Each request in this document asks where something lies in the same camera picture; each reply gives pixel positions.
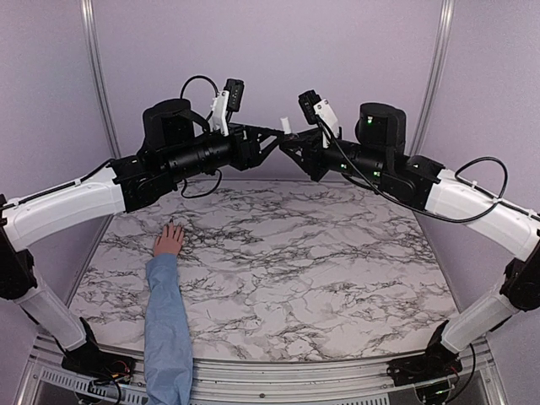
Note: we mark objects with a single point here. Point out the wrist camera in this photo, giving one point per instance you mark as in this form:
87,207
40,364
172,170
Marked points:
225,104
317,111

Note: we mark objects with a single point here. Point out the left aluminium frame post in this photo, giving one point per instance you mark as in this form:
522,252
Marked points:
92,41

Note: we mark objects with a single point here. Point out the mannequin hand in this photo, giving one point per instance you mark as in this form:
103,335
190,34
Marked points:
170,241

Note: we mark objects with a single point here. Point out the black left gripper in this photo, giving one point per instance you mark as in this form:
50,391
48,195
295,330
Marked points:
248,154

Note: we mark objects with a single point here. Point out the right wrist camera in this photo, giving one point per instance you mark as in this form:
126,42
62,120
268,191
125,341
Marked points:
317,111

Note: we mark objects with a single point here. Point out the aluminium frame post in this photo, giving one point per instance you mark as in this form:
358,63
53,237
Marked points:
92,41
438,62

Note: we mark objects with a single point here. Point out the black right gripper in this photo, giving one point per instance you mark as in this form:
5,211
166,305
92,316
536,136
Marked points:
309,143

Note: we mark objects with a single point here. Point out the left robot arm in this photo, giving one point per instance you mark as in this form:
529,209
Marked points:
178,144

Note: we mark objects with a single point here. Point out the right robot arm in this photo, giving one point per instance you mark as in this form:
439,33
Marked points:
376,160

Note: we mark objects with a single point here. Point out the front aluminium rail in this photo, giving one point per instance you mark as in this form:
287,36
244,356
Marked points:
350,381

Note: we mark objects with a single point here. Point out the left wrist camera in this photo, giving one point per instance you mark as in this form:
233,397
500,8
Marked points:
225,104

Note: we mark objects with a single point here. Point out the blue sleeved forearm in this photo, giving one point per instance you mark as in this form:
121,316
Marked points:
168,357

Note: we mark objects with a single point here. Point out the white cap with brush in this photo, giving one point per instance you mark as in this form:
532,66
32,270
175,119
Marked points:
287,130

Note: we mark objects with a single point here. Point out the right aluminium frame post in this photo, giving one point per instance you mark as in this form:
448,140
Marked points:
438,62

